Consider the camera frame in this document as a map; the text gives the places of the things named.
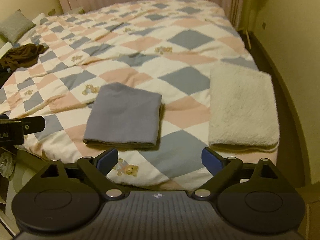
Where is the white fluffy folded blanket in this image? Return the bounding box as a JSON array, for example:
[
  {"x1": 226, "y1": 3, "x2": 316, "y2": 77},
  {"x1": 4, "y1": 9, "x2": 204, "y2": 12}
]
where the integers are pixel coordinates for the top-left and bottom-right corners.
[{"x1": 208, "y1": 63, "x2": 280, "y2": 152}]

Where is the grey knitted pillow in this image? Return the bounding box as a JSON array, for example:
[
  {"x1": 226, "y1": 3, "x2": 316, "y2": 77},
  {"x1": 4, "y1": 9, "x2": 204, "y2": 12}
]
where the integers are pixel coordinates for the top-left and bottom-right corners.
[{"x1": 1, "y1": 10, "x2": 36, "y2": 44}]

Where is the grey-purple garment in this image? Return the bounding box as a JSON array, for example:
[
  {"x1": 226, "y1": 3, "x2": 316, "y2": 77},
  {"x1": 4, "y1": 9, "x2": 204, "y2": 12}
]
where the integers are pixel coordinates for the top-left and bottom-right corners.
[{"x1": 82, "y1": 82, "x2": 162, "y2": 148}]

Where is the checkered patchwork quilt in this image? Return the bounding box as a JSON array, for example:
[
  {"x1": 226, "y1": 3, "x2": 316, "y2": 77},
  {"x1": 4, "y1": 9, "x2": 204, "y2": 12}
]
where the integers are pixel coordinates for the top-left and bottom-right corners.
[{"x1": 1, "y1": 0, "x2": 277, "y2": 191}]

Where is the dark clothes pile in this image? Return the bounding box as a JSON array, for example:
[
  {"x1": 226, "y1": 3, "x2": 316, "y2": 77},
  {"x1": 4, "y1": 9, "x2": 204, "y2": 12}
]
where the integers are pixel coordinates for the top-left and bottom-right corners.
[{"x1": 1, "y1": 43, "x2": 49, "y2": 72}]

